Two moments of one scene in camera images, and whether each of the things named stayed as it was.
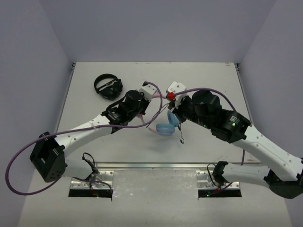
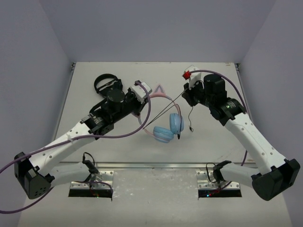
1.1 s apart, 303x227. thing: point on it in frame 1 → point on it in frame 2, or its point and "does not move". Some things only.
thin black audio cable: x=179 y=126 → x=179 y=134
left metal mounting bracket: x=106 y=177 does not move
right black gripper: x=177 y=111 → x=188 y=93
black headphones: x=111 y=90 does not move
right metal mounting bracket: x=203 y=182 does not move
